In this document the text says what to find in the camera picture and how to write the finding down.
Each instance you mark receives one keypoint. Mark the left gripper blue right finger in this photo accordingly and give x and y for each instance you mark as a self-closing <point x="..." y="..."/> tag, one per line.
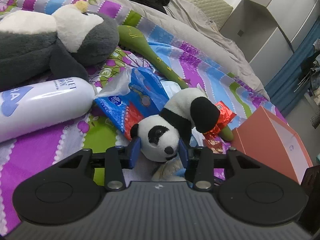
<point x="183" y="153"/>

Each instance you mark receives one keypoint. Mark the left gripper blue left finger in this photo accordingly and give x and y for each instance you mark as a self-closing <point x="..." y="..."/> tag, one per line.
<point x="134" y="152"/>

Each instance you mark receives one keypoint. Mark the small panda plush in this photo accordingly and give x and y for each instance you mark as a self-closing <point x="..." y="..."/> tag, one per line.
<point x="160" y="134"/>

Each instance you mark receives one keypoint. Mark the small red candy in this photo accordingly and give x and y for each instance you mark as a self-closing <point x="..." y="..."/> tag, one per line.
<point x="217" y="145"/>

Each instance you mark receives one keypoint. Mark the blue tissue pack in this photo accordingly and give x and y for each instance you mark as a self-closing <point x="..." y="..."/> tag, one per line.
<point x="131" y="96"/>

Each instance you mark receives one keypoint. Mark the red candy wrapper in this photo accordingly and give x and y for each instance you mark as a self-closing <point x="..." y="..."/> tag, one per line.
<point x="222" y="129"/>

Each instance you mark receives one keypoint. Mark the white face mask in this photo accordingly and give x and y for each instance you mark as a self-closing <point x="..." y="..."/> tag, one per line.
<point x="170" y="87"/>

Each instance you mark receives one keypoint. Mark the pink cardboard box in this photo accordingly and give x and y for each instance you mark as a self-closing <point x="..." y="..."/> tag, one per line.
<point x="267" y="139"/>

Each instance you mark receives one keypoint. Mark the green plush massage stick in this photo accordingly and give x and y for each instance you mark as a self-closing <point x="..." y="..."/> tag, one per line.
<point x="133" y="39"/>

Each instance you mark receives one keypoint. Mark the colourful striped bedsheet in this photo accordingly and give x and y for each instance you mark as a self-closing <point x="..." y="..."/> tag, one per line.
<point x="23" y="157"/>

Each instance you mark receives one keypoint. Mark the blue curtain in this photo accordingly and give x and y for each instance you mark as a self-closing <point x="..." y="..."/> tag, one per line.
<point x="283" y="89"/>

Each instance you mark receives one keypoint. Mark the white lotion bottle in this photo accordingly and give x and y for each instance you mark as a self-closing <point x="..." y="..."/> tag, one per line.
<point x="32" y="107"/>

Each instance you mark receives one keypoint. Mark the beige duvet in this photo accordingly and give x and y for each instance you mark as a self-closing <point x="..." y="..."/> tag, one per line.
<point x="190" y="24"/>

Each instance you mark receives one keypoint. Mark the grey white penguin plush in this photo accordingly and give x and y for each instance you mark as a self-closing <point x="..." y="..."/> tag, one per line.
<point x="64" y="43"/>

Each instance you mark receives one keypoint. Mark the white wardrobe cabinet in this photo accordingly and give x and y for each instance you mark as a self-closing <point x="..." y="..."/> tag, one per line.
<point x="269" y="31"/>

